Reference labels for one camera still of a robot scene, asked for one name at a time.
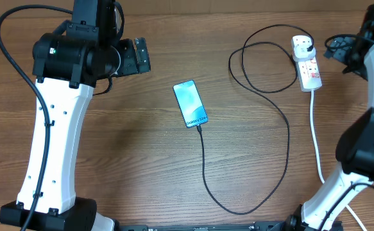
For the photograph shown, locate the blue Galaxy smartphone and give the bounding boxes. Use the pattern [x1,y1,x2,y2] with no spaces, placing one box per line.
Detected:
[173,80,208,128]

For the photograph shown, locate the black USB charging cable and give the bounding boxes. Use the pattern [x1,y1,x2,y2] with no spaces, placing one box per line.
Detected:
[196,24,315,216]

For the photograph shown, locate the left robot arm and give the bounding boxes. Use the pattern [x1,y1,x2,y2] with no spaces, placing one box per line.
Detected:
[0,0,151,230]

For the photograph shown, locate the white charger plug adapter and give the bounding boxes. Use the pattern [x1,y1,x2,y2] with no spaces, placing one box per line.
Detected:
[293,43,316,62]

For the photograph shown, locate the white power strip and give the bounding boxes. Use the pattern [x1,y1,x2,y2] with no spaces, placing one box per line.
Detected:
[291,35,323,93]

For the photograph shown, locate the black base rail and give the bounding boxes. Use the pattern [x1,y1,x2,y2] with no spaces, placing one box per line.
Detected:
[119,221,285,231]

